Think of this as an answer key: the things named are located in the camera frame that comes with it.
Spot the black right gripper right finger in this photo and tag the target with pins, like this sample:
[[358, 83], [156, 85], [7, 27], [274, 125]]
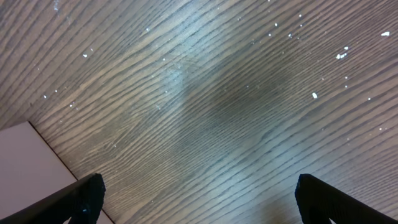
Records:
[[319, 202]]

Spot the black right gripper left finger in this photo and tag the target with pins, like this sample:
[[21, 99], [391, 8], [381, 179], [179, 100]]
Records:
[[78, 203]]

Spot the white cardboard box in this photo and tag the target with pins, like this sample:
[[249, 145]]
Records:
[[30, 170]]

